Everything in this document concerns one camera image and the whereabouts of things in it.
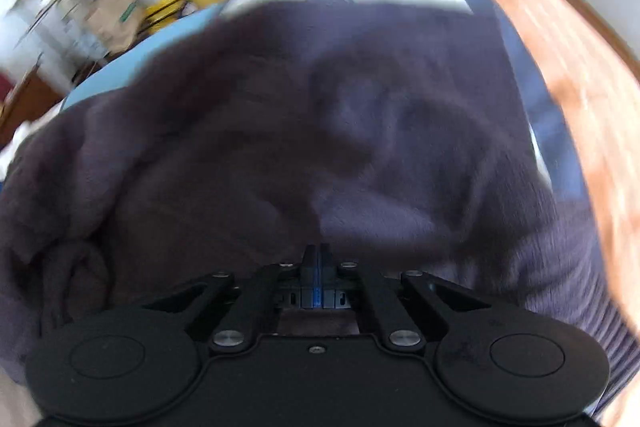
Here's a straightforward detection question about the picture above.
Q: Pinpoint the orange plaid blanket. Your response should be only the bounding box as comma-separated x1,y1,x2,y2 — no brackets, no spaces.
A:
439,0,640,427

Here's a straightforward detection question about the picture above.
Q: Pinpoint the light blue bed sheet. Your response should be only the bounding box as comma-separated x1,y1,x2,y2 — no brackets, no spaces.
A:
61,3,224,110

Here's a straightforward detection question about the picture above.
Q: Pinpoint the brown cardboard box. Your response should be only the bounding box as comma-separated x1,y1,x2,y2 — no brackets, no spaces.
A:
86,0,145,54

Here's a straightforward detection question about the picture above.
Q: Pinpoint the dark purple knit sweater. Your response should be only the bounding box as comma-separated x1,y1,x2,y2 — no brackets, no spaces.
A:
1,1,639,392

